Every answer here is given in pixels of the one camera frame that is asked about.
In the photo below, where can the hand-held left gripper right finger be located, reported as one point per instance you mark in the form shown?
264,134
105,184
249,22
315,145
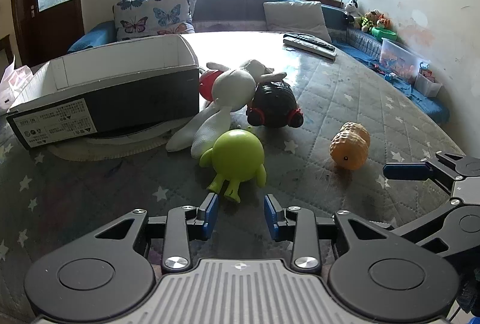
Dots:
270,215

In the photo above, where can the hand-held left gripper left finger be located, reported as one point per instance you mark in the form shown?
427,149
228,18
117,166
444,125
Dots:
210,213

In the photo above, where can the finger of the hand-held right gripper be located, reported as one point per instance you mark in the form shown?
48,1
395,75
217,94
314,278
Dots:
465,223
407,171

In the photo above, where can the green frog toy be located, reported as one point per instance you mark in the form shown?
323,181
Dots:
234,155

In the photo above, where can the black toy with red headphones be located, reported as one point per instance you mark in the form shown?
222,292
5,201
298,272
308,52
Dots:
273,99

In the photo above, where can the white rabbit plush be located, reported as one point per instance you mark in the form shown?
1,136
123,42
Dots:
232,88

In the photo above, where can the red round toy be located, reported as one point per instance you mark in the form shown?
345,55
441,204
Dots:
207,84

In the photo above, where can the cardboard box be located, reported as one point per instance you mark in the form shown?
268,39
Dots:
131,99

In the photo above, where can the grey star-quilted desktop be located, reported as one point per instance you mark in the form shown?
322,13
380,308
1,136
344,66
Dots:
112,189

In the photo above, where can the orange peanut toy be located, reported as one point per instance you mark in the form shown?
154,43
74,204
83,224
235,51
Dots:
350,148

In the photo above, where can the small white box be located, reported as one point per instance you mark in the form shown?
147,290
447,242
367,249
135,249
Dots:
427,84

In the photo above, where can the clear plastic container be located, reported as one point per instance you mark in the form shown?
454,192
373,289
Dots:
401,60

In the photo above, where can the orange plush toy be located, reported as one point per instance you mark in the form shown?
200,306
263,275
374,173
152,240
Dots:
384,22

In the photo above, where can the small plush toys on bench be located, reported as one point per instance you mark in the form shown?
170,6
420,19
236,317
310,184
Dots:
367,21

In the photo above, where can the black remote control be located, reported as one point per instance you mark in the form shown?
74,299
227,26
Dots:
311,39

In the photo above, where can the white pillow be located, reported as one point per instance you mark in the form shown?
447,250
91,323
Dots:
296,18

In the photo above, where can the butterfly print pillow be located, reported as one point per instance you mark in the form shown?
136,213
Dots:
153,15
193,5

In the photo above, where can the blue sofa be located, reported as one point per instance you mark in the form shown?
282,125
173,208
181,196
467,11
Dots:
225,7

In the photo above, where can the tissue pack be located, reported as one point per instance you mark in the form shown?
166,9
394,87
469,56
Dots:
15,80

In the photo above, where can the dark wooden door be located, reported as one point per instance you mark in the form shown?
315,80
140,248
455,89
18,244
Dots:
48,24

